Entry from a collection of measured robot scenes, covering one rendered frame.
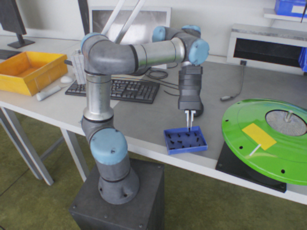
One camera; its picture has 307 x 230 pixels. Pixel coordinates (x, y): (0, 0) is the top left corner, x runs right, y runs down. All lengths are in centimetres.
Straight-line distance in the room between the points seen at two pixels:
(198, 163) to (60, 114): 60
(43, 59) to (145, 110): 81
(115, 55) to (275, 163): 41
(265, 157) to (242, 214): 119
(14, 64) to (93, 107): 97
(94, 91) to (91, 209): 34
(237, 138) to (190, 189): 119
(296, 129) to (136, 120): 53
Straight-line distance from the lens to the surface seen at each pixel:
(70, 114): 90
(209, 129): 75
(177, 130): 71
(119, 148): 50
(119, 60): 43
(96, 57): 45
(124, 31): 63
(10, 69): 145
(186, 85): 63
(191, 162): 64
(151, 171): 69
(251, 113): 57
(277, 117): 58
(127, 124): 77
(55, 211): 175
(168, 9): 105
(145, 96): 89
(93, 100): 55
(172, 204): 159
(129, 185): 60
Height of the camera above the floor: 141
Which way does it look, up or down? 38 degrees down
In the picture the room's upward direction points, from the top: 3 degrees counter-clockwise
